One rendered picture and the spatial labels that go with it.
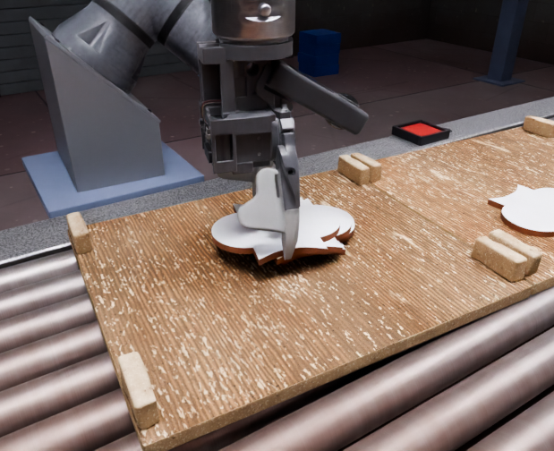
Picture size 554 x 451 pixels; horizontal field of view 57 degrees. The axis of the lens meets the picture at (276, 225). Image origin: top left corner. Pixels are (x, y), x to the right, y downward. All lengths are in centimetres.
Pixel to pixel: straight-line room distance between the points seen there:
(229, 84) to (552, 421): 39
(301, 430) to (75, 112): 63
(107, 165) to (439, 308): 61
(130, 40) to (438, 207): 55
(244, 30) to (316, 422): 33
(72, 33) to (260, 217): 53
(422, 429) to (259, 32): 35
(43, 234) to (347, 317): 41
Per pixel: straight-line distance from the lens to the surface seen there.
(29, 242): 72
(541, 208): 75
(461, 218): 70
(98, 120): 90
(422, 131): 102
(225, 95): 49
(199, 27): 91
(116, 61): 91
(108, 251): 62
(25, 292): 62
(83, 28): 92
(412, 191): 75
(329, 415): 44
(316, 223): 58
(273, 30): 47
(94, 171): 92
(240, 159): 49
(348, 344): 47
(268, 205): 50
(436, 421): 45
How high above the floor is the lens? 125
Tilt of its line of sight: 30 degrees down
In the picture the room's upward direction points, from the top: straight up
